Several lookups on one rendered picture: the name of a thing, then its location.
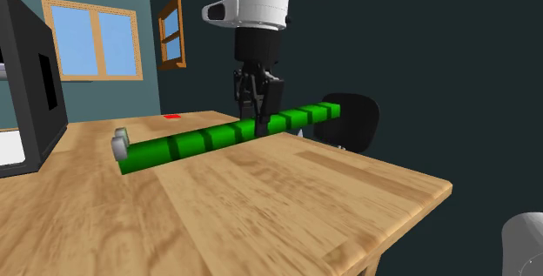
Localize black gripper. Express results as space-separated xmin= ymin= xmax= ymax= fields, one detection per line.
xmin=232 ymin=27 xmax=285 ymax=137

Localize green banded rod, grey caps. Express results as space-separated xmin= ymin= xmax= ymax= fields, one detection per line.
xmin=111 ymin=102 xmax=342 ymax=176

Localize black chair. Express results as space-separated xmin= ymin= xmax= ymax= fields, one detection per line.
xmin=298 ymin=92 xmax=381 ymax=154

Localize narrow wooden-framed window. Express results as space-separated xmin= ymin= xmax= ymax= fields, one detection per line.
xmin=157 ymin=0 xmax=187 ymax=72

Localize wooden table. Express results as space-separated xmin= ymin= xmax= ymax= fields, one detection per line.
xmin=0 ymin=110 xmax=453 ymax=276

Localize wide wooden-framed window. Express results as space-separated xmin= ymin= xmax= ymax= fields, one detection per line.
xmin=40 ymin=0 xmax=144 ymax=83

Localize black box appliance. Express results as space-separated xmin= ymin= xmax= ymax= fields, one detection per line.
xmin=0 ymin=0 xmax=70 ymax=179

